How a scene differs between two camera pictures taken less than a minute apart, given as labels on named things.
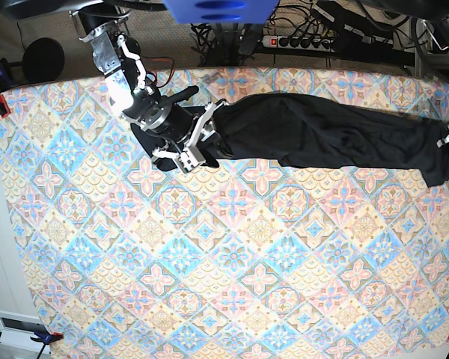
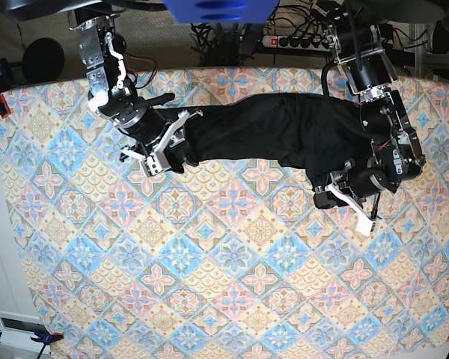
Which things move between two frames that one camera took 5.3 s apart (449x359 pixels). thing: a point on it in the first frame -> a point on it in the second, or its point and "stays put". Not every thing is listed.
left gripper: (185, 132) -> (159, 149)
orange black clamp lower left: (47, 339) stays put
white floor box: (16, 330) stays put
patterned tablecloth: (238, 259) stays put
